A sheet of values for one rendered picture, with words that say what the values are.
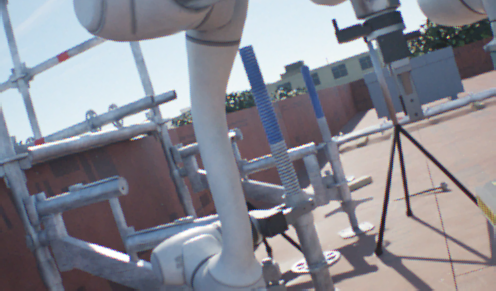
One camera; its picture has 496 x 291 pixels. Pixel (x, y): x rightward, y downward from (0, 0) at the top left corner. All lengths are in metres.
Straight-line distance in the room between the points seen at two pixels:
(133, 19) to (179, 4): 0.07
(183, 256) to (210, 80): 0.37
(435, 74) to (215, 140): 6.27
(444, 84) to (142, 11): 6.54
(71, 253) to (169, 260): 0.54
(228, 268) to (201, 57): 0.38
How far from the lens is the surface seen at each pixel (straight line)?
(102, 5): 0.73
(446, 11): 1.23
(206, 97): 0.96
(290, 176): 1.27
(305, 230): 1.29
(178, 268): 1.11
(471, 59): 12.58
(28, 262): 1.78
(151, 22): 0.74
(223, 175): 0.96
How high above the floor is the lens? 0.62
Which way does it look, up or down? 2 degrees down
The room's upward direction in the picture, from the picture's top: 18 degrees counter-clockwise
